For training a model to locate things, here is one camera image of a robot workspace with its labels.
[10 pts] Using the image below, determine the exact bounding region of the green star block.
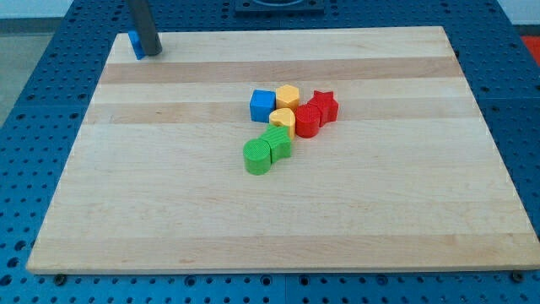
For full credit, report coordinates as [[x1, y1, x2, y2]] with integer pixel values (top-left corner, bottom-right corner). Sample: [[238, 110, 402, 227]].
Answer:
[[260, 124, 292, 164]]

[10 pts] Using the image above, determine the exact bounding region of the red cylinder block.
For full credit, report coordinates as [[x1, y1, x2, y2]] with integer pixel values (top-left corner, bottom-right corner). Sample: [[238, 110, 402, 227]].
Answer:
[[294, 104, 321, 138]]

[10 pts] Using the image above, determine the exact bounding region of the blue cube block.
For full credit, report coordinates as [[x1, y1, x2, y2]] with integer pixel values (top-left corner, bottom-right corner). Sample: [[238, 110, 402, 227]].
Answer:
[[250, 90, 276, 123]]

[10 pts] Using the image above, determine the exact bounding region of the blue triangle block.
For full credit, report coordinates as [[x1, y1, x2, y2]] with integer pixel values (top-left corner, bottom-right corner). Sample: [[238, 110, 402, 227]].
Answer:
[[127, 30, 145, 60]]

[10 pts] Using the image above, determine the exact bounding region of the yellow heart block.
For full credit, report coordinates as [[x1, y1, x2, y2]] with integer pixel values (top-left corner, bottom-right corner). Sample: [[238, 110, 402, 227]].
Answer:
[[269, 107, 296, 140]]

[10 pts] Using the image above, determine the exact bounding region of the light wooden board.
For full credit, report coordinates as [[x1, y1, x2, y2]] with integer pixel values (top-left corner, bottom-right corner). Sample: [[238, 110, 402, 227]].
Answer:
[[26, 26, 539, 274]]

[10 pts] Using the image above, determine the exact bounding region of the green cylinder block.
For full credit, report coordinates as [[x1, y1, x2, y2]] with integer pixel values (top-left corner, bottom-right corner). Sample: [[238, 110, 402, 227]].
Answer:
[[243, 138, 272, 175]]

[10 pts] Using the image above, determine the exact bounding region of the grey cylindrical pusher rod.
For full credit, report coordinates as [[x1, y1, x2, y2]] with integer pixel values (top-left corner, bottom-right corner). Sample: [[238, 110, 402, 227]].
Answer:
[[127, 0, 162, 57]]

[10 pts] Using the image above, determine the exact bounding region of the yellow hexagon block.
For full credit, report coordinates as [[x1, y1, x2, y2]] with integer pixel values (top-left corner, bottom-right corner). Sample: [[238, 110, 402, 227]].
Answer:
[[275, 84, 300, 111]]

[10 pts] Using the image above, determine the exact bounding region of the red star block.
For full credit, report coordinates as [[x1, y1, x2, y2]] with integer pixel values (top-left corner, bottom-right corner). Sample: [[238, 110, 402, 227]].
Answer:
[[308, 90, 339, 127]]

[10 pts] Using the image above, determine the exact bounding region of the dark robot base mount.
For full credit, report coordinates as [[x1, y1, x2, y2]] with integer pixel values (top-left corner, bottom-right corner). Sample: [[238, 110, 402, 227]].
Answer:
[[234, 0, 325, 14]]

